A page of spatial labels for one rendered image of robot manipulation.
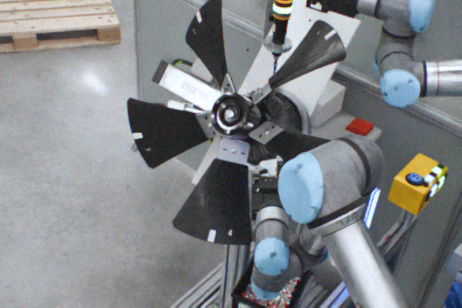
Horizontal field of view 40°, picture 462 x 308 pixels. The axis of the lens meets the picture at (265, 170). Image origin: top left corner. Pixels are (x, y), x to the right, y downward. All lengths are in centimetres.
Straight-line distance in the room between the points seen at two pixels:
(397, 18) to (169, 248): 189
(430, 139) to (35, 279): 175
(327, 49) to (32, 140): 227
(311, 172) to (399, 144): 132
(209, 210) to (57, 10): 301
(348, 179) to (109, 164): 239
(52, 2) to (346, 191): 373
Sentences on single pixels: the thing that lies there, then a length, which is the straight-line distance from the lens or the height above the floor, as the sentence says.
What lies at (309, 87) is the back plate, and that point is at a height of 118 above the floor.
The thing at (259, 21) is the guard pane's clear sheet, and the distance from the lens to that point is 257.
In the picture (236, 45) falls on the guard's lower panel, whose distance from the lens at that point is 268.
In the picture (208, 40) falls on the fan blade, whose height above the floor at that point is 131.
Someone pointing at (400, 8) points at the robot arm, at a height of 165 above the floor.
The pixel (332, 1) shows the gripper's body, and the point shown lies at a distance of 144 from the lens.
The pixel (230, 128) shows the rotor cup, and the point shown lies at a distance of 170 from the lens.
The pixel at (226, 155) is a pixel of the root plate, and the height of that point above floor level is 111.
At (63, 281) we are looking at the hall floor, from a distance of 289.
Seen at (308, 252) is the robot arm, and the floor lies 113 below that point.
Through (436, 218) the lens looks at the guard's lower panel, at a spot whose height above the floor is 57.
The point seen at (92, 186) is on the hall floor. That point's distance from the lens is 329.
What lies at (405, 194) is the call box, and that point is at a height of 104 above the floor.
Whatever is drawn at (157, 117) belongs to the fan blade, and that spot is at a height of 112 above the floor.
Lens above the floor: 222
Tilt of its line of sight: 41 degrees down
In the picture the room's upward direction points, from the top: 7 degrees clockwise
